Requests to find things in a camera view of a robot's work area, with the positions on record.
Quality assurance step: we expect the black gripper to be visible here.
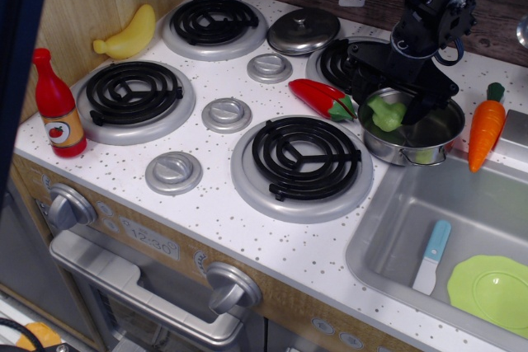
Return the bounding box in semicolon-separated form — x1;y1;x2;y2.
347;41;459;125

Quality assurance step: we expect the green toy broccoli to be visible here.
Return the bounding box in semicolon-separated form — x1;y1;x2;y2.
367;96;407;132

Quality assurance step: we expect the small steel pot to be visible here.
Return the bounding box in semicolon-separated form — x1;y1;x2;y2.
358;100;465;166

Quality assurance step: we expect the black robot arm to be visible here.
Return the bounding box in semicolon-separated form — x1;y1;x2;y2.
347;0;476;125

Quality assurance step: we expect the red toy chili pepper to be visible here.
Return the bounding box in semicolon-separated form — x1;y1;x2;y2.
288;78;357;121

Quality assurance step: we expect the back right stove burner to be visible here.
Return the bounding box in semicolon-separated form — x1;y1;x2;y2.
305;36;388;96

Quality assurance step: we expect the stove burner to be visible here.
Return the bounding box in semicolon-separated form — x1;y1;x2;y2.
305;36;388;96
162;0;268;62
71;61;196;146
230;116;374;224

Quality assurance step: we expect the orange toy carrot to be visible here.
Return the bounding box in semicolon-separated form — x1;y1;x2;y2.
468;82;506;173

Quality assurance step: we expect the steel pot lid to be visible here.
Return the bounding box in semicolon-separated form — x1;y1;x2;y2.
266;7;341;55

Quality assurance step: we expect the front right stove burner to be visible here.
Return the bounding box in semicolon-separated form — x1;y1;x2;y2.
230;116;374;224

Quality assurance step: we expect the grey top knob back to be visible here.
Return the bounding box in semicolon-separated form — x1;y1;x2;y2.
247;54;293;84

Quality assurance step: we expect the hanging steel utensil right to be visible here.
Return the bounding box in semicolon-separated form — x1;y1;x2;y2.
516;15;528;49

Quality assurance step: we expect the grey toy sink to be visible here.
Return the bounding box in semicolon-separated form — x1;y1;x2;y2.
346;110;527;351

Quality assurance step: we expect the grey top knob middle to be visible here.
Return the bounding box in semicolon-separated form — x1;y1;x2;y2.
201;97;252;134

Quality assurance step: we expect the back left stove burner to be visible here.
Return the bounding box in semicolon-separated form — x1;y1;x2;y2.
162;0;268;62

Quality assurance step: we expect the light green toy plate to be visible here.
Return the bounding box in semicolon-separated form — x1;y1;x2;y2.
447;255;527;337

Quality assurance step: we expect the grey top knob front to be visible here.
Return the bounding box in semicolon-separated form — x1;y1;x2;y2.
145;152;203;196

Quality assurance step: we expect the grey oven knob right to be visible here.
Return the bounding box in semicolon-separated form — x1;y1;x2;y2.
206;261;263;320

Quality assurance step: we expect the grey oven knob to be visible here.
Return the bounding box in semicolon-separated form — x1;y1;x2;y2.
206;261;263;320
49;183;97;230

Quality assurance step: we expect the front left stove burner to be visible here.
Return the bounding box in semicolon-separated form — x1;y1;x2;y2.
71;61;196;146

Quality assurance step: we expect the yellow toy banana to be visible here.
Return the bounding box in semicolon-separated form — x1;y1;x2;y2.
92;4;156;59

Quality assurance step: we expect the red toy ketchup bottle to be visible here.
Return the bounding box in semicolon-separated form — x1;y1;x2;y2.
32;48;87;158

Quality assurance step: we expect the grey oven knob left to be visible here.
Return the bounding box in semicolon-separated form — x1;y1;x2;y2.
49;183;97;230

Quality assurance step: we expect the yellow object bottom left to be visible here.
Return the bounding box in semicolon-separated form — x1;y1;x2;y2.
16;322;62;351

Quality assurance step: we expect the blue handled toy knife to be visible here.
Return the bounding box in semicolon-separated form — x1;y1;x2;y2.
412;219;451;295

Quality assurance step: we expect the grey oven door handle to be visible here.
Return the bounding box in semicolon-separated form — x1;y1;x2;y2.
50;231;243;351

